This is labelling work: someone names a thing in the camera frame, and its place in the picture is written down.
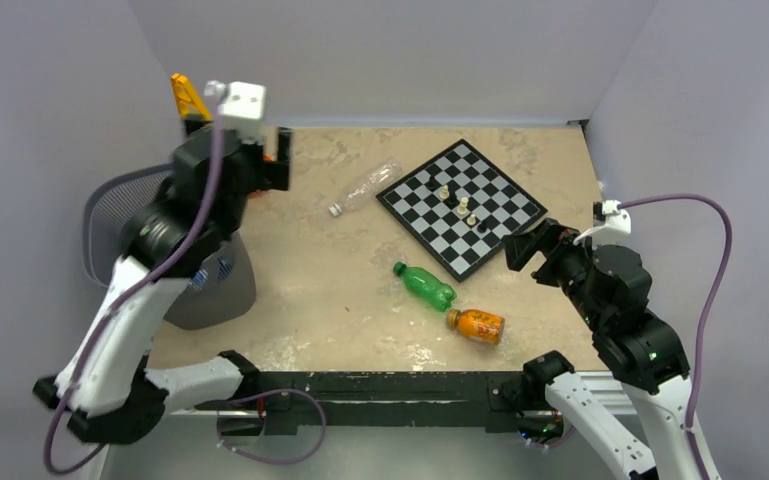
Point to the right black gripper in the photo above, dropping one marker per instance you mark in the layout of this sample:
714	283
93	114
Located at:
519	247

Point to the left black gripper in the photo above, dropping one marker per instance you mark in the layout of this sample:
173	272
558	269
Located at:
276	174

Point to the pepsi labelled clear bottle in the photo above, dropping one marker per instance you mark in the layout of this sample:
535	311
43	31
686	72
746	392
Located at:
212	273

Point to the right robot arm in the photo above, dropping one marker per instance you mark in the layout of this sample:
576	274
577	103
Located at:
608	287

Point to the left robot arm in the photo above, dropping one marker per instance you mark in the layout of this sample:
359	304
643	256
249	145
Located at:
111	395

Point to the grey mesh waste bin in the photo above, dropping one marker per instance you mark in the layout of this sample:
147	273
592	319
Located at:
107	210

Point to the yellow toy ladder piece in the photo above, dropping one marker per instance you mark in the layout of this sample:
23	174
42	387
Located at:
187	100

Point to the white chess queen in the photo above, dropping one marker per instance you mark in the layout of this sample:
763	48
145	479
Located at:
463	207

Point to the black and white chessboard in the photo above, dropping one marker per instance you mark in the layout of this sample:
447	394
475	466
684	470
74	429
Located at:
494	197

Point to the orange juice bottle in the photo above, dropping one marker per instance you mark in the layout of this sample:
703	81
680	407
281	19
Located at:
476	325

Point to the black chess piece far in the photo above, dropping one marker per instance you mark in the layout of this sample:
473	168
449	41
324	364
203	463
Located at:
431	183

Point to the green plastic bottle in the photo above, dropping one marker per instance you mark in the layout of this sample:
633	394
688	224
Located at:
425	286

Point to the orange ring toy with blocks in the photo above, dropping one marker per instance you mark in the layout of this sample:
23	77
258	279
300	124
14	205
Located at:
261	182

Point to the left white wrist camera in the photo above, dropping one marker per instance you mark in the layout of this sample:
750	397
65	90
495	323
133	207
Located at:
239	106

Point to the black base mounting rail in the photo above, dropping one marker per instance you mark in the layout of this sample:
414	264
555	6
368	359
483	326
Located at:
494	401

